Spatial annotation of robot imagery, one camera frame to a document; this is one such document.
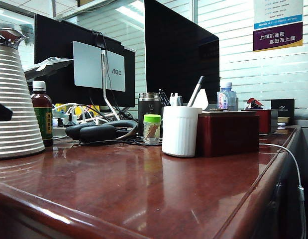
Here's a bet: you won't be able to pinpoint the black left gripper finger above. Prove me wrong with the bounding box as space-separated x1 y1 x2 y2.
0 100 13 122

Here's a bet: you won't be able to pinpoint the black clear gel pen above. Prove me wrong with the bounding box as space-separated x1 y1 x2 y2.
158 89 171 107

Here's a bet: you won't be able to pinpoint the black silver marker pen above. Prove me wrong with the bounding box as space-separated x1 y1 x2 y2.
187 76 205 107

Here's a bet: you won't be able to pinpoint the white ribbed pen holder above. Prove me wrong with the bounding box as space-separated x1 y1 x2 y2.
162 106 203 158

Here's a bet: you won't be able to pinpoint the white ribbed thermos jug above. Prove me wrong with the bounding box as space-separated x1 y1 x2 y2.
0 27 46 160

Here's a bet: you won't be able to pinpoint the brown bottle green label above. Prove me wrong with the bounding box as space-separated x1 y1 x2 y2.
30 80 54 147

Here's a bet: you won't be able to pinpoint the yellow box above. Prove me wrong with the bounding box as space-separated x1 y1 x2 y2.
55 103 101 118

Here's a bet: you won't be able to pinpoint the grey model jet airplane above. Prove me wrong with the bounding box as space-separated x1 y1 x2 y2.
23 56 74 81

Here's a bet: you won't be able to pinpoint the white power strip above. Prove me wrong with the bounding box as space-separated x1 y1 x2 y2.
52 109 104 136

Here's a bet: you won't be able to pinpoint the black AOC monitor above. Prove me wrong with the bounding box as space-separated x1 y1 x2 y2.
34 13 136 108

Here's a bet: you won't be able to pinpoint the black headphones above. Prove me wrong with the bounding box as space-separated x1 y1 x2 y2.
65 119 139 144

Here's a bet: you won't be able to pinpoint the silver monitor stand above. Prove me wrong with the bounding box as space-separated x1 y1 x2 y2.
101 49 121 122

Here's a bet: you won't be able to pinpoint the dark steel thermos cup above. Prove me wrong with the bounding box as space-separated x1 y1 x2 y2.
138 92 162 136

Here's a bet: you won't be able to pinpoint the green-lid toothpick jar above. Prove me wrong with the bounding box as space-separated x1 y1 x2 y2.
143 114 161 144

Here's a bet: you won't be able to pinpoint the large black monitor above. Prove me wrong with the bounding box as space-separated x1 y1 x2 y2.
144 0 220 104

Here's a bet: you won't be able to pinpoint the white tissue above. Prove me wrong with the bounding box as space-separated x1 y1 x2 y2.
192 88 209 110

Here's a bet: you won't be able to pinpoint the clear water bottle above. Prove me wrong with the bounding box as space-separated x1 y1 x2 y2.
216 81 237 112

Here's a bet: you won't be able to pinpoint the red wooden tissue box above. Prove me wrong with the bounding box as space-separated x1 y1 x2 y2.
197 111 260 157

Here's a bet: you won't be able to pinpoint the red black ornament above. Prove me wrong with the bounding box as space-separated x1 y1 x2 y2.
245 98 265 110

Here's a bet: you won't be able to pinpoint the small black box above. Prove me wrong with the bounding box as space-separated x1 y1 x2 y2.
271 98 295 125

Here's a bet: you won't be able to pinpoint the stacked books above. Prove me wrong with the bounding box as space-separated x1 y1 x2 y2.
277 116 291 129

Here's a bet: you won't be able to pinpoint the purple and white poster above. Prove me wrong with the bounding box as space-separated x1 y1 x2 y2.
253 0 304 52

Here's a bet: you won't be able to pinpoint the black monitor cable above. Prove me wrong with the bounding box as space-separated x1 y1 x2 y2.
95 31 114 90

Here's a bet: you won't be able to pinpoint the white charging cable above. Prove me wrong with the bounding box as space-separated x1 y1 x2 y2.
258 142 308 239

